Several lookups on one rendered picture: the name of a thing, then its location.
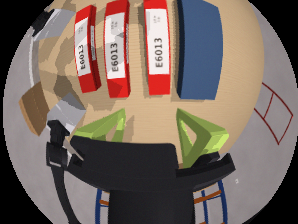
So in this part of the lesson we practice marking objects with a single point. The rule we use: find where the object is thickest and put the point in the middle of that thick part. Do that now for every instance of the white box with red trim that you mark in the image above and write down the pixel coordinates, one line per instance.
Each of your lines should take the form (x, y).
(116, 52)

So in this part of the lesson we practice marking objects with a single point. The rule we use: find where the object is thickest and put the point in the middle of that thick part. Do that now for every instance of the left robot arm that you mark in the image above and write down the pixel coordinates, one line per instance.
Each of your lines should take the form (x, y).
(41, 21)

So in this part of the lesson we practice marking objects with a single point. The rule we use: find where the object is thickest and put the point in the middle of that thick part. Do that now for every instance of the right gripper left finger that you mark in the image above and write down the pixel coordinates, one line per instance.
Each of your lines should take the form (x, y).
(98, 129)

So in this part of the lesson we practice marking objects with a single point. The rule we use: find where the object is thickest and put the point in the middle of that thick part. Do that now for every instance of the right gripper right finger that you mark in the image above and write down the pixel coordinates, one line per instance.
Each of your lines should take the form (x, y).
(210, 137)

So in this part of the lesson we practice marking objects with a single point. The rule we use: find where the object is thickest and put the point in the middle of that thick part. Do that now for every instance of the white box with red edges labelled e6013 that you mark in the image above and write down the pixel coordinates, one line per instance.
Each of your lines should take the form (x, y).
(85, 49)

